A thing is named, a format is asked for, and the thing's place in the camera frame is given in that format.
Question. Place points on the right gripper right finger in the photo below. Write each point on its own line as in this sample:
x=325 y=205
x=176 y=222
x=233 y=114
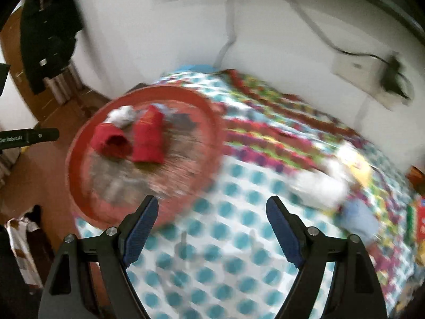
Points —
x=288 y=229

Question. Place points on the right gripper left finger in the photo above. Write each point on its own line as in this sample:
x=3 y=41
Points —
x=135 y=229

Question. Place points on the white sock back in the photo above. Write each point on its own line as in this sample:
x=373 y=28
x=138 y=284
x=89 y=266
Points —
x=324 y=188

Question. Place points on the white sock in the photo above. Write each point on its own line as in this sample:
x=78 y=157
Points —
x=121 y=117
x=324 y=188

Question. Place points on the light blue sock back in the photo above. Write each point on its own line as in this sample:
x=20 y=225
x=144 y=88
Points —
x=356 y=218

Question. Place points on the light blue sock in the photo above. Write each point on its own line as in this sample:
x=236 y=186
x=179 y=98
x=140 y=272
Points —
x=356 y=218
x=168 y=112

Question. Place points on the red sock with gold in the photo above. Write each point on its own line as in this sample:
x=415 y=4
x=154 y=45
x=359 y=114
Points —
x=148 y=140

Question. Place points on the light blue sock front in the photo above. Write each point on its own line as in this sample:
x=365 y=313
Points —
x=168 y=112

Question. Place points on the polka dot tablecloth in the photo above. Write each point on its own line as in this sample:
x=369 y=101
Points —
x=221 y=258

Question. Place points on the red round tray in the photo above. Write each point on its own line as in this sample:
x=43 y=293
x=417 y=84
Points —
x=104 y=190

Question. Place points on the yellow medicine box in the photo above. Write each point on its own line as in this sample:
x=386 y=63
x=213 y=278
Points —
x=355 y=163

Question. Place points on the green red medicine box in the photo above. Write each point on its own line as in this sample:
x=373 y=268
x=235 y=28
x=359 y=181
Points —
x=415 y=221

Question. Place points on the dark hanging clothes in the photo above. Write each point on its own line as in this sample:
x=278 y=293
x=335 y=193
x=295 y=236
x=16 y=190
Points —
x=48 y=31

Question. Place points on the black power adapter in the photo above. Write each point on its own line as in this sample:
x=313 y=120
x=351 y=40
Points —
x=390 y=75

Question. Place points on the white wall socket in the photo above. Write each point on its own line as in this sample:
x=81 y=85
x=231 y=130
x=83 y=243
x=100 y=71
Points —
x=364 y=73

